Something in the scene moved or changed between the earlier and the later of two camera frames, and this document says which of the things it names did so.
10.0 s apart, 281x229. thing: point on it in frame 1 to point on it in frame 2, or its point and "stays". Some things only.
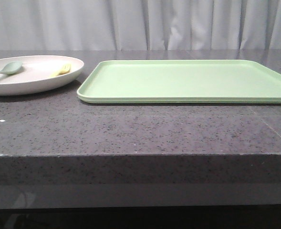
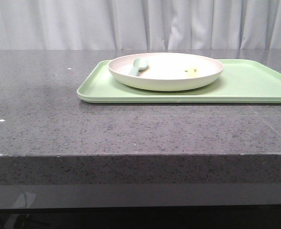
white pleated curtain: [140, 25] stays
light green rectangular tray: [185, 81] stays
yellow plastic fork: [66, 69] to [194, 70]
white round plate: [34, 75] to [168, 71]
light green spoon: [10, 68] to [140, 64]
